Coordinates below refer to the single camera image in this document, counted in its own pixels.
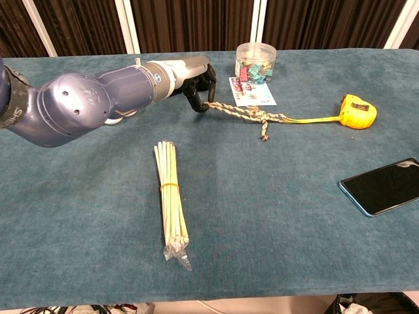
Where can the grey black robot left hand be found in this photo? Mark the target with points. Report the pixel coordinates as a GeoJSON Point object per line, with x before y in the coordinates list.
{"type": "Point", "coordinates": [193, 67]}

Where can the yellow tape measure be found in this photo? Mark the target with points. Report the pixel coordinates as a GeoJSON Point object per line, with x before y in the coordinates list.
{"type": "Point", "coordinates": [358, 112]}

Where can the blue robot left arm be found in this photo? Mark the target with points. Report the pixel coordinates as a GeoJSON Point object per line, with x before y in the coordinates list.
{"type": "Point", "coordinates": [75, 104]}

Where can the dark brown curtain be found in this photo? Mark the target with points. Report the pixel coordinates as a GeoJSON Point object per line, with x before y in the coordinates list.
{"type": "Point", "coordinates": [196, 23]}

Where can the clear jar of binder clips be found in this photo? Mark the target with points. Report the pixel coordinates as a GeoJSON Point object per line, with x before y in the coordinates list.
{"type": "Point", "coordinates": [255, 63]}

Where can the printed white card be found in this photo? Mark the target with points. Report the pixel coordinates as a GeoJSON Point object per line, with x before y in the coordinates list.
{"type": "Point", "coordinates": [258, 95]}

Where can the white flower-shaped palette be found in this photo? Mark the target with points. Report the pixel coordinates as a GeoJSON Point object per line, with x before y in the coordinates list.
{"type": "Point", "coordinates": [113, 121]}

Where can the yellow rubber band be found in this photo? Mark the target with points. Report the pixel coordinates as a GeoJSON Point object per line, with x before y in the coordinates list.
{"type": "Point", "coordinates": [169, 185]}

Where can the bundle of wrapped chopsticks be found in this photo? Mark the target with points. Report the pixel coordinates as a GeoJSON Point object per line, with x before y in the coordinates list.
{"type": "Point", "coordinates": [171, 199]}

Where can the teal table cloth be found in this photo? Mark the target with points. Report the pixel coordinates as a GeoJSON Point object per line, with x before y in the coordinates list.
{"type": "Point", "coordinates": [262, 212]}

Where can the black smartphone with blue case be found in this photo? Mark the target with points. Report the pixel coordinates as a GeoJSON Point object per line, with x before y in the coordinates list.
{"type": "Point", "coordinates": [384, 186]}

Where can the crumpled white paper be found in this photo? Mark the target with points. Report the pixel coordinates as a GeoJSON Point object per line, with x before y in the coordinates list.
{"type": "Point", "coordinates": [355, 309]}

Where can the black bin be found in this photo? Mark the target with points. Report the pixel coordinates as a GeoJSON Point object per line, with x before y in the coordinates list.
{"type": "Point", "coordinates": [386, 302]}

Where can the white frame post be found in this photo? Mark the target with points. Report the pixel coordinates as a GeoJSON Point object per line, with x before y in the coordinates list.
{"type": "Point", "coordinates": [258, 21]}
{"type": "Point", "coordinates": [39, 27]}
{"type": "Point", "coordinates": [401, 24]}
{"type": "Point", "coordinates": [127, 26]}

